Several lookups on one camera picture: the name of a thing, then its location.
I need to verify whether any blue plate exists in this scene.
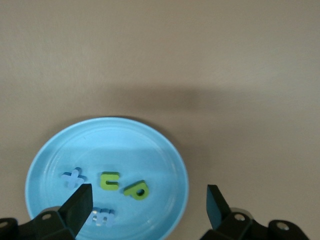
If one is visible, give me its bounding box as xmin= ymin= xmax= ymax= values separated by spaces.
xmin=25 ymin=117 xmax=190 ymax=240

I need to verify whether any blue small letter t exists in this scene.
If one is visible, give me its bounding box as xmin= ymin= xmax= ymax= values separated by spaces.
xmin=61 ymin=167 xmax=88 ymax=188

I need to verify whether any green small letter p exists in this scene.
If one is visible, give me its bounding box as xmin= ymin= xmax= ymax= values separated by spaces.
xmin=123 ymin=180 xmax=150 ymax=201

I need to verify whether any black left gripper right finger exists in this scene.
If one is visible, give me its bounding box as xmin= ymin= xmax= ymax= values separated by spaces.
xmin=199 ymin=184 xmax=310 ymax=240

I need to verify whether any green small letter n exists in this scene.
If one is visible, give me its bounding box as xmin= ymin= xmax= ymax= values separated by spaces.
xmin=99 ymin=171 xmax=121 ymax=191

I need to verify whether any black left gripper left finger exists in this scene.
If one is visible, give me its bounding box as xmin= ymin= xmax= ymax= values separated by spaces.
xmin=0 ymin=183 xmax=94 ymax=240

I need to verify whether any blue small letter m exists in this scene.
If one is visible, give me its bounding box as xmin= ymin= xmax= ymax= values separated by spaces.
xmin=86 ymin=207 xmax=116 ymax=228

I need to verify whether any brown table cover mat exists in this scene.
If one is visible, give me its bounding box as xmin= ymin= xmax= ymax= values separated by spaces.
xmin=0 ymin=0 xmax=320 ymax=240

